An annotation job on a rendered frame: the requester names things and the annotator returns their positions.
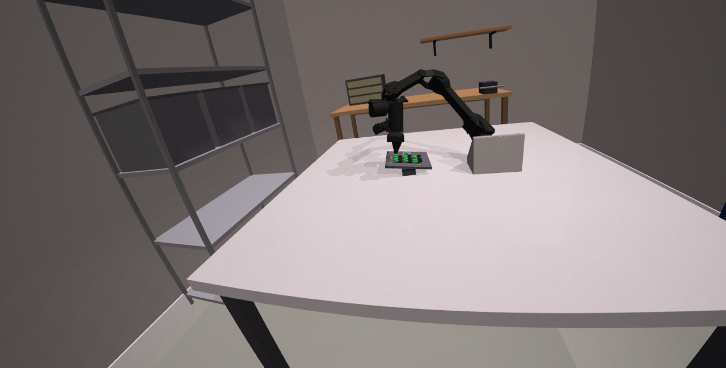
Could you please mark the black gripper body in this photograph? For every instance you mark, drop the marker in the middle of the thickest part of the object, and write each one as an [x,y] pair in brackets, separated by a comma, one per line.
[396,129]

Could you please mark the dark grey switch panel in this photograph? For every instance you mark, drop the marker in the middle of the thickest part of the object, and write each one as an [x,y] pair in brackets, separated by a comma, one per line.
[408,161]

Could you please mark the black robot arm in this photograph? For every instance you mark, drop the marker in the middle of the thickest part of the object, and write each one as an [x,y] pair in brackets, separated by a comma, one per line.
[474,124]

